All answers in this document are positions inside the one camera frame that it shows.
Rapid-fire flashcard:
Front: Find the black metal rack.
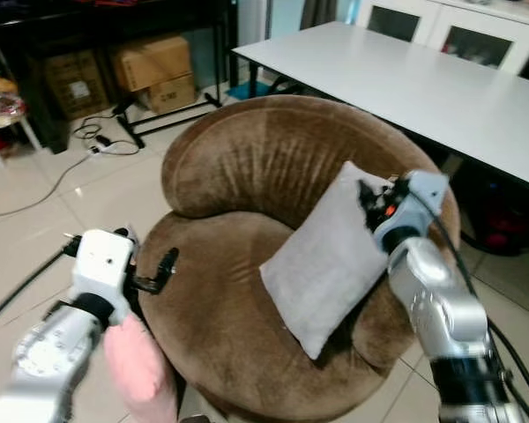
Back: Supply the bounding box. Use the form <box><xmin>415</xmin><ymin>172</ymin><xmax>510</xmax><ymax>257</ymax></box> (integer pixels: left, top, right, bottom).
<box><xmin>0</xmin><ymin>0</ymin><xmax>240</xmax><ymax>152</ymax></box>

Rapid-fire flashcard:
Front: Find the small printed cardboard box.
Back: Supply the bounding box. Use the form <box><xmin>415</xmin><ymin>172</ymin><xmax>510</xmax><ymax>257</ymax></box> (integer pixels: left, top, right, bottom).
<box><xmin>145</xmin><ymin>74</ymin><xmax>198</xmax><ymax>115</ymax></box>

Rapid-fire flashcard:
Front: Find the white stool with snacks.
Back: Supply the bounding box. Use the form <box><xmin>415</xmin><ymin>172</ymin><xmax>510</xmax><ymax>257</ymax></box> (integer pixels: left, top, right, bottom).
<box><xmin>0</xmin><ymin>75</ymin><xmax>42</xmax><ymax>168</ymax></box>

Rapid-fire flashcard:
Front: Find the long white table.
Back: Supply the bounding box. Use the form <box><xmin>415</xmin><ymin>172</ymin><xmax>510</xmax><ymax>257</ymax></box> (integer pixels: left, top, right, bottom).
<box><xmin>232</xmin><ymin>21</ymin><xmax>529</xmax><ymax>191</ymax></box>

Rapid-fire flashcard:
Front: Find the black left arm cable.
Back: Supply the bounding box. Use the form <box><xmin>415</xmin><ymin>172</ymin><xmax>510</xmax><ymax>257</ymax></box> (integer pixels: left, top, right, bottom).
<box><xmin>0</xmin><ymin>234</ymin><xmax>80</xmax><ymax>332</ymax></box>

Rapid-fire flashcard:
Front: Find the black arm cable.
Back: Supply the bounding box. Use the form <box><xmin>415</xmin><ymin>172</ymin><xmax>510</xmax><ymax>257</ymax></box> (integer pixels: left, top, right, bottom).
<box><xmin>426</xmin><ymin>196</ymin><xmax>529</xmax><ymax>422</ymax></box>
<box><xmin>0</xmin><ymin>234</ymin><xmax>80</xmax><ymax>332</ymax></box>

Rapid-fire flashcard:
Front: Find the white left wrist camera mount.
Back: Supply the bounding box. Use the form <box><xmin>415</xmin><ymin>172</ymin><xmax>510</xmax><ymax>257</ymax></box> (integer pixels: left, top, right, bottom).
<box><xmin>71</xmin><ymin>230</ymin><xmax>136</xmax><ymax>306</ymax></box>

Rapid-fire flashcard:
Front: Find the large cardboard box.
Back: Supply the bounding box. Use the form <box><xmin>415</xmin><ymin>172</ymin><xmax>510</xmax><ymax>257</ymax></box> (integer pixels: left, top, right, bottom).
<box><xmin>113</xmin><ymin>34</ymin><xmax>194</xmax><ymax>93</ymax></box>

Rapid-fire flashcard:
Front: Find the labelled cardboard box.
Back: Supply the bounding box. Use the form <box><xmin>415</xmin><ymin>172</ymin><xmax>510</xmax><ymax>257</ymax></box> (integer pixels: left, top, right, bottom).
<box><xmin>43</xmin><ymin>50</ymin><xmax>112</xmax><ymax>121</ymax></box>

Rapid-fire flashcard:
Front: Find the power strip with cable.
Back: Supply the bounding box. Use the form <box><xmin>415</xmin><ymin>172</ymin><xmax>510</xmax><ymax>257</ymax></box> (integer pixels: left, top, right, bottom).
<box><xmin>0</xmin><ymin>113</ymin><xmax>144</xmax><ymax>221</ymax></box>

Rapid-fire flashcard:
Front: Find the pink pillow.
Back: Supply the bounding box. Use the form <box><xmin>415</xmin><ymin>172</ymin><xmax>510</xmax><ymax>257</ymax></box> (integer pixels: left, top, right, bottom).
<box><xmin>103</xmin><ymin>312</ymin><xmax>179</xmax><ymax>423</ymax></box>

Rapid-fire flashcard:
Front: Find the grey pillow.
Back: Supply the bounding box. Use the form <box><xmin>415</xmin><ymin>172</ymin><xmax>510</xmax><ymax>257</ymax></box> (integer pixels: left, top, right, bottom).
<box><xmin>260</xmin><ymin>161</ymin><xmax>398</xmax><ymax>360</ymax></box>

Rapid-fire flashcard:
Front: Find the white glass-door cabinet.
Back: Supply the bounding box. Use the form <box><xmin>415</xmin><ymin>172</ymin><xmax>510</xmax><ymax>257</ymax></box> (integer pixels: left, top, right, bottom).
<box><xmin>353</xmin><ymin>0</ymin><xmax>529</xmax><ymax>77</ymax></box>

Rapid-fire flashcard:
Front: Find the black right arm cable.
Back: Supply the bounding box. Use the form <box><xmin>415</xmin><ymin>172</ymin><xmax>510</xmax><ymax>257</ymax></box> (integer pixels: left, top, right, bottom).
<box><xmin>426</xmin><ymin>196</ymin><xmax>529</xmax><ymax>422</ymax></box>

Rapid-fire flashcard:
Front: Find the brown round velvet sofa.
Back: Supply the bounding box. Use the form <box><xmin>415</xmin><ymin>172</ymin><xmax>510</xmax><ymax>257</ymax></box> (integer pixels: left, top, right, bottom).
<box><xmin>137</xmin><ymin>94</ymin><xmax>464</xmax><ymax>422</ymax></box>

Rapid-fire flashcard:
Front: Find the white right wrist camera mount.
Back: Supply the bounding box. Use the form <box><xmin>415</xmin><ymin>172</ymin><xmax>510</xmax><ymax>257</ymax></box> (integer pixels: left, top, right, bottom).
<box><xmin>374</xmin><ymin>169</ymin><xmax>450</xmax><ymax>253</ymax></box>

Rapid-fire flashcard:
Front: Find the grey curtain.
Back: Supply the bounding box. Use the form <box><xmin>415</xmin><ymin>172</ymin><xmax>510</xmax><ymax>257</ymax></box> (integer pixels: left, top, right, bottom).
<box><xmin>300</xmin><ymin>0</ymin><xmax>339</xmax><ymax>30</ymax></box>

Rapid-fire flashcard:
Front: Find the blue floor mat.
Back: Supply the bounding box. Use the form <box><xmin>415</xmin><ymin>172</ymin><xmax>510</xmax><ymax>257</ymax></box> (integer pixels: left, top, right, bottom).
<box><xmin>227</xmin><ymin>81</ymin><xmax>274</xmax><ymax>100</ymax></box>

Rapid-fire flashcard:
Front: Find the red and black appliance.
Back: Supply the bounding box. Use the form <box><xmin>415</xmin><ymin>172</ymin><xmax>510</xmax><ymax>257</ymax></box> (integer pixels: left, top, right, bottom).
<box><xmin>463</xmin><ymin>172</ymin><xmax>529</xmax><ymax>257</ymax></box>

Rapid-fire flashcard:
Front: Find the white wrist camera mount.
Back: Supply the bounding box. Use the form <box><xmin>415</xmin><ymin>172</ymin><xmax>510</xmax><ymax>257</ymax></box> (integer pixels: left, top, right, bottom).
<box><xmin>374</xmin><ymin>169</ymin><xmax>450</xmax><ymax>253</ymax></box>
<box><xmin>71</xmin><ymin>230</ymin><xmax>136</xmax><ymax>306</ymax></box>

